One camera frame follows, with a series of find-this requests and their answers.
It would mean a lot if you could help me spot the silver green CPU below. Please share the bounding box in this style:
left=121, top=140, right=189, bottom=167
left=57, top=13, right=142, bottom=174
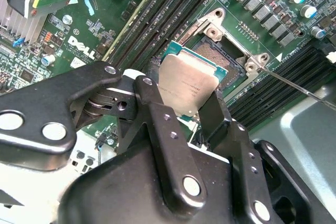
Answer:
left=156, top=40, right=229, bottom=118

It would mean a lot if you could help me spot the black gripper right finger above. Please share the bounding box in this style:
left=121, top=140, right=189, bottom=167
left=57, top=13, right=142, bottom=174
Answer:
left=198, top=89, right=336, bottom=224

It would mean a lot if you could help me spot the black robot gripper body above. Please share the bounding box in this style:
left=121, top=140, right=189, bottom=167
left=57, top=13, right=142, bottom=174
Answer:
left=57, top=145, right=253, bottom=224

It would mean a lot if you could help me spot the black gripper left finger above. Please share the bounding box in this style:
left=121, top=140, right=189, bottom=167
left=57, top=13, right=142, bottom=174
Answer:
left=0, top=60, right=208, bottom=212

